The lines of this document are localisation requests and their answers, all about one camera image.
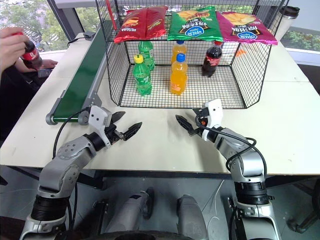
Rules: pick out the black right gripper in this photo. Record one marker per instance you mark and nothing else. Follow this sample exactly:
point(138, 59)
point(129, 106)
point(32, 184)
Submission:
point(202, 118)

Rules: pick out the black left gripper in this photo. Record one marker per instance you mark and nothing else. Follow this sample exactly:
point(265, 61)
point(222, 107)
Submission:
point(112, 132)

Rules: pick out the cola bottle red label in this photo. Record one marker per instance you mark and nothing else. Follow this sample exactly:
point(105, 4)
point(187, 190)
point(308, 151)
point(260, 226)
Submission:
point(32, 57)

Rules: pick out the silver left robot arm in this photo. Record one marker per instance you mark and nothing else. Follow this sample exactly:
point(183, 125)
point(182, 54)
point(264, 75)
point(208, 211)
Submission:
point(67, 170)

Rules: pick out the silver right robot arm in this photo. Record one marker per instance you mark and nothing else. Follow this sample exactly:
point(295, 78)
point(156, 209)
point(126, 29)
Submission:
point(247, 167)

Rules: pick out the dark rounded robot base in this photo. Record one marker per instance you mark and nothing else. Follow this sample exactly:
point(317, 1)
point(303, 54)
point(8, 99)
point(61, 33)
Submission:
point(140, 236)

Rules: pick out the green conveyor belt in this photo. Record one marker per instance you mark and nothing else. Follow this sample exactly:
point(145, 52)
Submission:
point(80, 82)

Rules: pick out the person hand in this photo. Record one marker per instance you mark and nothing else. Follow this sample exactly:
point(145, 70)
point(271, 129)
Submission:
point(48, 63)
point(11, 47)

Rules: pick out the orange soda bottle blue cap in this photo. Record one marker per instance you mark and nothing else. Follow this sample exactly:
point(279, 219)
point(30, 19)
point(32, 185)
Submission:
point(178, 50)
point(178, 80)

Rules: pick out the green soda bottle yellow cap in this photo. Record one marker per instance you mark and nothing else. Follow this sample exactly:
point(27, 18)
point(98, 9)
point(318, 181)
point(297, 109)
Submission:
point(142, 80)

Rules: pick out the cola bottle red cap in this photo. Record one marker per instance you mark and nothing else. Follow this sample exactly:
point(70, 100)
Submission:
point(211, 62)

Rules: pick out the small orange object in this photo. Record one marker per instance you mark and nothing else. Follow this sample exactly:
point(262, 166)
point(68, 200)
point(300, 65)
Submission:
point(241, 52)

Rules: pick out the silver left robot leg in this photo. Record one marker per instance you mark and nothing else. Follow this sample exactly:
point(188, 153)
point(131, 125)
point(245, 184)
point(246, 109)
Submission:
point(130, 212)

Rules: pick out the silver robot leg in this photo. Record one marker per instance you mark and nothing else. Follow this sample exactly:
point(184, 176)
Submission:
point(191, 215)
point(130, 212)

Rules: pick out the green chips bag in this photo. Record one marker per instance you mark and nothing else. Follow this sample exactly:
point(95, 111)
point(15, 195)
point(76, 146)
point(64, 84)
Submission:
point(195, 27)

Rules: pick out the black power adapter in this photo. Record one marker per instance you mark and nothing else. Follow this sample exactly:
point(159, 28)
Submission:
point(89, 35)

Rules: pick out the silver right robot leg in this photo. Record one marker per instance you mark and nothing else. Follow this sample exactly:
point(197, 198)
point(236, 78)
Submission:
point(191, 215)

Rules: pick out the red chips bag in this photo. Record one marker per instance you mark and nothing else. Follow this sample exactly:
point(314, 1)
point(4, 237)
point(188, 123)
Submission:
point(140, 25)

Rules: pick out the magenta chips bag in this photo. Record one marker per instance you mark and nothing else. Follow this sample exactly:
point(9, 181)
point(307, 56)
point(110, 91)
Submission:
point(245, 30)

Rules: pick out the red pole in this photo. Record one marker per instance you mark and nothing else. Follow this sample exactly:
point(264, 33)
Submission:
point(111, 15)

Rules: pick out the person black clothing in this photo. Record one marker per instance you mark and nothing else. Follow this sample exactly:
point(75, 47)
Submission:
point(17, 100)

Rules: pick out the silver travel mug black lid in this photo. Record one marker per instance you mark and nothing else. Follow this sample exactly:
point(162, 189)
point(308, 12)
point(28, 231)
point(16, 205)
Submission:
point(288, 22)

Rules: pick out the black chair base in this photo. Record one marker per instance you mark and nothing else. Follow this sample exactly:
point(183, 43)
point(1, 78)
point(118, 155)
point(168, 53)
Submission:
point(302, 220)

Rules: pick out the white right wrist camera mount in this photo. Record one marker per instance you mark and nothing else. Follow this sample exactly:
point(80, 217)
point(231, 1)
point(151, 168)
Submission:
point(215, 112)

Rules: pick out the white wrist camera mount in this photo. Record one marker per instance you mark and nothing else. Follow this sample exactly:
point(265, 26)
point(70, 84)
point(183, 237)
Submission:
point(97, 116)
point(215, 112)

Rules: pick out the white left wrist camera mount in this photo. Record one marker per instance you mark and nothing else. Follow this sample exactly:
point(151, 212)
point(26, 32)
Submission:
point(97, 116)

